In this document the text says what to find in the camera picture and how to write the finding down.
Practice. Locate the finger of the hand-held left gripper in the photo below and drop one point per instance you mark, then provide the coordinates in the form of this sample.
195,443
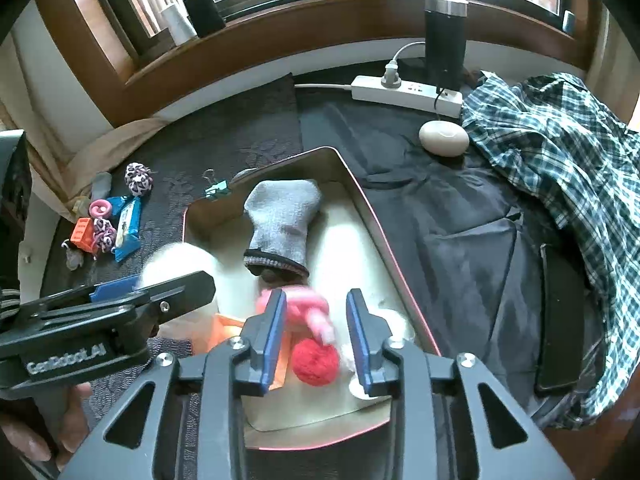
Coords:
116,288
180,290

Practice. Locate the teal binder clip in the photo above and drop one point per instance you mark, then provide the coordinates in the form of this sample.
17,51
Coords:
217,190

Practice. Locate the orange packet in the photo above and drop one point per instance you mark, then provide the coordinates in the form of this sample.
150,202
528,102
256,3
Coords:
225,330

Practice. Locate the grey sock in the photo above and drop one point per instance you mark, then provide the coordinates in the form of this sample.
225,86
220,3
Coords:
280,220

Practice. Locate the striped grey cloth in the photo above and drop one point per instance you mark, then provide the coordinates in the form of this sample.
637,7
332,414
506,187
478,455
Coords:
9,304

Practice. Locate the wooden window frame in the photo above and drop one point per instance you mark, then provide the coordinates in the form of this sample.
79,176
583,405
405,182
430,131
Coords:
250,60

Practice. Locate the blue snack packet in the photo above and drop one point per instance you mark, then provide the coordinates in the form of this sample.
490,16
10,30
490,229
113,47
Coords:
127,230
116,205

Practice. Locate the leopard print scrunchie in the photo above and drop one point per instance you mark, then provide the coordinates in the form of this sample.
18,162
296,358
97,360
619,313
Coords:
105,235
137,179

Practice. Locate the white fluffy plush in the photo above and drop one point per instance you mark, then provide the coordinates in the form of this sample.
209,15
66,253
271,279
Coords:
170,262

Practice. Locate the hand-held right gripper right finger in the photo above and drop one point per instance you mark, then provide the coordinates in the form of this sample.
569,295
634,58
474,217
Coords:
357,340

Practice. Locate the black phone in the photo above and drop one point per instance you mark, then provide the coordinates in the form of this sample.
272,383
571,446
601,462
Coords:
562,320

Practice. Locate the beige cloth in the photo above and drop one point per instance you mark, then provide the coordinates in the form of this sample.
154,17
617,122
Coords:
100,150

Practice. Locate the white cup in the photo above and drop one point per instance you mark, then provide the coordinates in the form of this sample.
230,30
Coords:
177,22

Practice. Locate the small grey toy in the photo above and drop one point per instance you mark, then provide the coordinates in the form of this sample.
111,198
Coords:
74,257

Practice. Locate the red yarn ball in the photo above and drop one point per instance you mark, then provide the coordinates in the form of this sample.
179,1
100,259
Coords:
315,362

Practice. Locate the white cotton wad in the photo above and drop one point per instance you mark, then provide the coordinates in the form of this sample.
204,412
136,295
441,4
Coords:
400,325

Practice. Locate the dark patterned mat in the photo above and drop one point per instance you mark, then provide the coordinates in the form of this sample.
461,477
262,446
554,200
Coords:
225,120

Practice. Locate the black cylinder appliance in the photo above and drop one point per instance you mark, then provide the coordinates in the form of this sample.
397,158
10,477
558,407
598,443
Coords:
445,40

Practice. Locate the metal tin container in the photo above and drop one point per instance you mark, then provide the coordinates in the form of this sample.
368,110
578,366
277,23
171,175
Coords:
350,180

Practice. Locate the grey cylinder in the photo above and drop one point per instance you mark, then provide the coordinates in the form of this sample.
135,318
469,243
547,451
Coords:
102,185

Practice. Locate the white oval stone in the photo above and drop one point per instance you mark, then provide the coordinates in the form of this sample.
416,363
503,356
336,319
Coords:
444,137

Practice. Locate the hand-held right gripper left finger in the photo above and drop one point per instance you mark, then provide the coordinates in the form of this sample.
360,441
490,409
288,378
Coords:
275,340

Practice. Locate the pink plush toy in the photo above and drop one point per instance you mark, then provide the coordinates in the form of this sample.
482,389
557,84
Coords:
310,305

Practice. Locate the person's left hand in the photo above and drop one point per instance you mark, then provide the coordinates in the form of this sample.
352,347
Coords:
20,440

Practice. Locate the plaid shirt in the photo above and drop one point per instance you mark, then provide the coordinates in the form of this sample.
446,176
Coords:
550,150

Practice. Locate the black box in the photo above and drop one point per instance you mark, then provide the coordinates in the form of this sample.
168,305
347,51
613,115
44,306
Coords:
202,12

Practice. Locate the white power strip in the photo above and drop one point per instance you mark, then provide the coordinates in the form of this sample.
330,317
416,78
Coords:
400,91

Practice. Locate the orange toy block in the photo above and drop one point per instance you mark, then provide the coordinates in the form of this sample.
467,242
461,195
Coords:
82,232

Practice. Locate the black jacket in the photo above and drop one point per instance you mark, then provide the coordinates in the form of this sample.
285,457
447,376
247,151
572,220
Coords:
450,230

